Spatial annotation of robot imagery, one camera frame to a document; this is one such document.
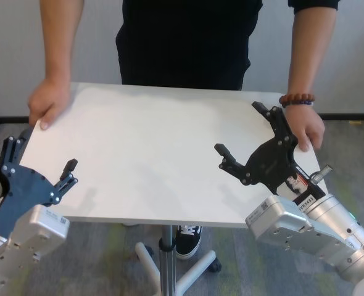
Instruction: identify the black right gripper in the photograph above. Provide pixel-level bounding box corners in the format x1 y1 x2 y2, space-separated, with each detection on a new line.
213 101 326 206

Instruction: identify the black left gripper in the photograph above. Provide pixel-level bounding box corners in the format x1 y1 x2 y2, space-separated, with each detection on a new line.
0 136 80 234

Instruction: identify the white rolling table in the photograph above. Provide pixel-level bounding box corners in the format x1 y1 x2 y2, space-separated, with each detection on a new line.
19 81 328 296

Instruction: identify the person's left forearm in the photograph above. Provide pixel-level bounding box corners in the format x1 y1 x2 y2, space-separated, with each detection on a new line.
287 6 337 98

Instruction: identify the person's right forearm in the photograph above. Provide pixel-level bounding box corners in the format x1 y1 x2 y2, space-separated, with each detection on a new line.
39 0 86 84

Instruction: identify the person's left hand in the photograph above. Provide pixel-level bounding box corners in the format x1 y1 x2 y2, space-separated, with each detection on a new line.
284 104 326 152

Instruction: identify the person's right hand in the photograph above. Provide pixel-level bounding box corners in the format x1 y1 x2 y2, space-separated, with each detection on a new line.
27 77 72 130

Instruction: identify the person's left black sneaker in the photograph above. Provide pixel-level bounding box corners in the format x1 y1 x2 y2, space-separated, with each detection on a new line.
174 224 204 261

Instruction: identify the person in black shirt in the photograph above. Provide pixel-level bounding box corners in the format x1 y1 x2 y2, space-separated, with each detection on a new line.
115 0 340 91

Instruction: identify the brown bead bracelet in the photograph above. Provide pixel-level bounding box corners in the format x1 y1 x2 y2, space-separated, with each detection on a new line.
278 92 316 109

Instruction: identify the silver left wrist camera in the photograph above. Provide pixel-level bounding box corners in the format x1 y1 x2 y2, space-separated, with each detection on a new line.
0 203 71 289

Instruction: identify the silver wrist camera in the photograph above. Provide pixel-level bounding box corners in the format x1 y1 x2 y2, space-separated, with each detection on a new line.
245 194 364 269
0 203 71 289

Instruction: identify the right arm cable plug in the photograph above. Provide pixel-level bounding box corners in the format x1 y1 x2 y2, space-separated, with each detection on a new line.
310 165 333 186

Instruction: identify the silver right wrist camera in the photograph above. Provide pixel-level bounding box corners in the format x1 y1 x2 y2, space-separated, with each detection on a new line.
245 194 364 269

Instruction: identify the black wall baseboard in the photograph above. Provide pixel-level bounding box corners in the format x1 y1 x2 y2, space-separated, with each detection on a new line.
0 113 364 125

